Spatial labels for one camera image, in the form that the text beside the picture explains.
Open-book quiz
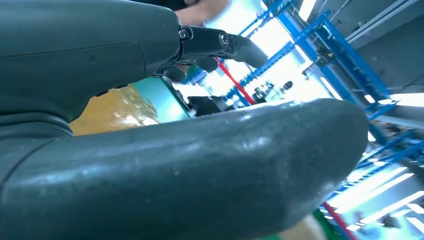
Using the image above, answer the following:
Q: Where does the person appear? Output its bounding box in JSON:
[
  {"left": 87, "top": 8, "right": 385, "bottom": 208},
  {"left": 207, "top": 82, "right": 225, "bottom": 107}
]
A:
[{"left": 130, "top": 0, "right": 230, "bottom": 27}]

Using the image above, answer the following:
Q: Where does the red pole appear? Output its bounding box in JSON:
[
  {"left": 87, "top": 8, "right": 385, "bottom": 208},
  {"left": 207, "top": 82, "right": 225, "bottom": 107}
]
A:
[
  {"left": 215, "top": 56, "right": 258, "bottom": 106},
  {"left": 322, "top": 202, "right": 359, "bottom": 240}
]

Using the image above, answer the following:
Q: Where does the blue metal rack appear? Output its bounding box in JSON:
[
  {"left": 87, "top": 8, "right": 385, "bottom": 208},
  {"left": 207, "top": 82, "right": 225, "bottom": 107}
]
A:
[
  {"left": 274, "top": 9, "right": 398, "bottom": 110},
  {"left": 225, "top": 0, "right": 332, "bottom": 107},
  {"left": 331, "top": 130, "right": 424, "bottom": 200}
]

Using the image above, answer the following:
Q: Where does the black carry case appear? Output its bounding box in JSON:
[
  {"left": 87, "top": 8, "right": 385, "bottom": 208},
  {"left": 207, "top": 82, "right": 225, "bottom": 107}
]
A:
[{"left": 187, "top": 95, "right": 236, "bottom": 117}]

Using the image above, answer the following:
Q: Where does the yellow taped film patch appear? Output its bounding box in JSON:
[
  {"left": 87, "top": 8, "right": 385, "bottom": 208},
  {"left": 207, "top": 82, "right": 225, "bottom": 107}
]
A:
[{"left": 69, "top": 84, "right": 160, "bottom": 137}]

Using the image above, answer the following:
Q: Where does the background robot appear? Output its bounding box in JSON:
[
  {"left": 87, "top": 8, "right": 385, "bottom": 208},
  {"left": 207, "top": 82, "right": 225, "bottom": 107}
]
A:
[{"left": 251, "top": 80, "right": 294, "bottom": 104}]

